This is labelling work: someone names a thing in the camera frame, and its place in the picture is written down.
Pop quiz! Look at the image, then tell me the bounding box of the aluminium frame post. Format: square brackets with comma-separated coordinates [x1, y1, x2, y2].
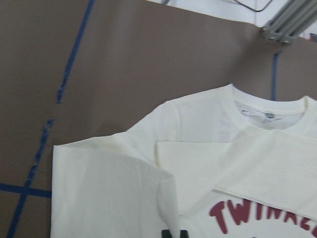
[262, 0, 317, 45]

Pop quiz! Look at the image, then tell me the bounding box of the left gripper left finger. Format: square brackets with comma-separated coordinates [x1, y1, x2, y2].
[161, 230, 171, 238]

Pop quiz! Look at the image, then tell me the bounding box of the cream long-sleeve cat shirt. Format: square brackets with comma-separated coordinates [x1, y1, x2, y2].
[51, 85, 317, 238]

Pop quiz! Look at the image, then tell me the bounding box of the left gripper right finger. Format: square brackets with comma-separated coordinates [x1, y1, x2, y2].
[180, 230, 189, 238]

